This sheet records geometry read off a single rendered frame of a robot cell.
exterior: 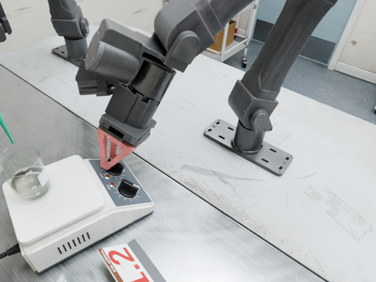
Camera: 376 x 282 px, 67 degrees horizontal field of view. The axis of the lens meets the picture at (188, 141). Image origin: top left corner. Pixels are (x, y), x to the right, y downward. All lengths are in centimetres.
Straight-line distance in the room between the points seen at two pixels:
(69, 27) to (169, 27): 52
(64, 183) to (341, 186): 52
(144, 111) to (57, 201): 18
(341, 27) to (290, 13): 267
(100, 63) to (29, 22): 166
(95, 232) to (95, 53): 26
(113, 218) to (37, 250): 11
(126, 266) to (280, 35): 43
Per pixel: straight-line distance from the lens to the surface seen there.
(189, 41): 39
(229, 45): 285
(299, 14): 50
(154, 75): 43
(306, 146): 72
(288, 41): 51
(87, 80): 48
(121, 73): 41
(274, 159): 64
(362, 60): 324
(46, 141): 69
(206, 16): 41
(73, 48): 94
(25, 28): 205
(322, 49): 327
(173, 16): 42
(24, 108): 81
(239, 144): 62
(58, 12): 88
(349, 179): 69
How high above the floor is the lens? 134
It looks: 43 degrees down
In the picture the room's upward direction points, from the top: 5 degrees clockwise
